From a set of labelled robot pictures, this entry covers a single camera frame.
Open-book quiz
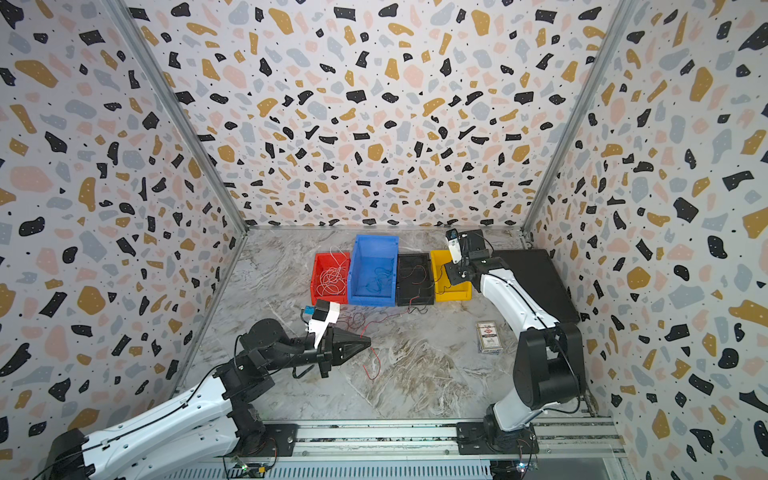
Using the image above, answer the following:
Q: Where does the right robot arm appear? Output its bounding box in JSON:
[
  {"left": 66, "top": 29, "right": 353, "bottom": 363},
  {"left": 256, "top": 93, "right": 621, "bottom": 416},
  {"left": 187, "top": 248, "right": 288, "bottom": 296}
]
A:
[{"left": 444, "top": 229, "right": 586, "bottom": 453}]

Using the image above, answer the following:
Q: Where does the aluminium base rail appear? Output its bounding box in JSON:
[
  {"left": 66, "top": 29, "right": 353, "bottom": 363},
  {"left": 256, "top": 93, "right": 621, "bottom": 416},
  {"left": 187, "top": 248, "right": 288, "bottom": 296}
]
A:
[{"left": 171, "top": 416, "right": 634, "bottom": 479}]

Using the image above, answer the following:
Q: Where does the black plastic bin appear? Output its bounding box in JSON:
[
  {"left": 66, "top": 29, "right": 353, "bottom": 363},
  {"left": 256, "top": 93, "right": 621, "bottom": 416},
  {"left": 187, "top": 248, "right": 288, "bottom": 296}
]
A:
[{"left": 395, "top": 253, "right": 435, "bottom": 307}]

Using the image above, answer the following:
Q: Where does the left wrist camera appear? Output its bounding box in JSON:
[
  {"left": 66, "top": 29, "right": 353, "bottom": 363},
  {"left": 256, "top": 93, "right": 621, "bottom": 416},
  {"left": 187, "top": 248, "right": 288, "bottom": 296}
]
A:
[{"left": 301, "top": 299, "right": 341, "bottom": 349}]

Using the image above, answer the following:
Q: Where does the white cable in red bin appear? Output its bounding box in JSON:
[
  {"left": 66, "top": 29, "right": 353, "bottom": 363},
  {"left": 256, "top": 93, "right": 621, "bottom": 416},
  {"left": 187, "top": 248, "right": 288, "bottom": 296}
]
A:
[{"left": 316, "top": 266, "right": 348, "bottom": 298}]

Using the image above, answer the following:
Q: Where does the red plastic bin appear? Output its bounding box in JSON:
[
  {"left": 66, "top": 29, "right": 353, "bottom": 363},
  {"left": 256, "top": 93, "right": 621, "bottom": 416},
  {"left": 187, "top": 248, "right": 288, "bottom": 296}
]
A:
[{"left": 310, "top": 252, "right": 351, "bottom": 305}]

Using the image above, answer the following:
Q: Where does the yellow plastic bin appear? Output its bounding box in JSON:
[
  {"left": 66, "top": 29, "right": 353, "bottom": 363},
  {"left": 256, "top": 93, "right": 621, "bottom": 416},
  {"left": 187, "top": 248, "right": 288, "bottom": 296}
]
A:
[{"left": 429, "top": 250, "right": 472, "bottom": 302}]

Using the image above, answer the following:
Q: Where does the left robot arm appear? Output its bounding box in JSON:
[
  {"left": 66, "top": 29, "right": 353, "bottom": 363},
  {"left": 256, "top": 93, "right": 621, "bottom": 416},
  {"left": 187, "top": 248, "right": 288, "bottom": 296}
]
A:
[{"left": 37, "top": 318, "right": 371, "bottom": 479}]

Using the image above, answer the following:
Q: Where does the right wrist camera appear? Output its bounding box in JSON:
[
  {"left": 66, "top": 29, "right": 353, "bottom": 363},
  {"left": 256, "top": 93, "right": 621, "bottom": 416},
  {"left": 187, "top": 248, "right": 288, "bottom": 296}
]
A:
[{"left": 445, "top": 228, "right": 463, "bottom": 264}]

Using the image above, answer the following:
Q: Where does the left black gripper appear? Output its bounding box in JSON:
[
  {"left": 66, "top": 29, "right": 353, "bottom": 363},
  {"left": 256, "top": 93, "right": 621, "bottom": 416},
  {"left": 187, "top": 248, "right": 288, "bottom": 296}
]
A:
[{"left": 263, "top": 328, "right": 369, "bottom": 381}]

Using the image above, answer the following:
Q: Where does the blue playing card box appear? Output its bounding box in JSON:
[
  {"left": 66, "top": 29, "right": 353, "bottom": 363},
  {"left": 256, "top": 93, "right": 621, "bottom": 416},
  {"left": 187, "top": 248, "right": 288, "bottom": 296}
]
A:
[{"left": 476, "top": 321, "right": 504, "bottom": 354}]

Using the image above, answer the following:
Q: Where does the blue cable in blue bin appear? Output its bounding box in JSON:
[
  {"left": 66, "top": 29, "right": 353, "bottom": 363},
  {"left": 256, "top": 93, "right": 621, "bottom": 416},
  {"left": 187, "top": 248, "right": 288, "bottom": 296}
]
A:
[{"left": 359, "top": 266, "right": 394, "bottom": 298}]

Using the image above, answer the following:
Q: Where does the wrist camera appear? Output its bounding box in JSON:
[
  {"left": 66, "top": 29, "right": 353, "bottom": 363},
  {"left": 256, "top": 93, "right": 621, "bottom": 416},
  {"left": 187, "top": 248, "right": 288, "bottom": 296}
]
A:
[
  {"left": 301, "top": 299, "right": 341, "bottom": 349},
  {"left": 445, "top": 228, "right": 463, "bottom": 264}
]

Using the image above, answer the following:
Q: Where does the black briefcase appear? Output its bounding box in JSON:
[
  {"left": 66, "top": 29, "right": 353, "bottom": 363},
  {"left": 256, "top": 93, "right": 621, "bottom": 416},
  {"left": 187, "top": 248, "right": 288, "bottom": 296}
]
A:
[{"left": 495, "top": 249, "right": 580, "bottom": 323}]

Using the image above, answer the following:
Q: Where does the blue plastic bin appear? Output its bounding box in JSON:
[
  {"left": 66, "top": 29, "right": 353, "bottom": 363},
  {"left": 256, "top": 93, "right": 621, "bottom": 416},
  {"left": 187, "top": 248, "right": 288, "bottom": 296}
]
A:
[{"left": 347, "top": 235, "right": 399, "bottom": 307}]

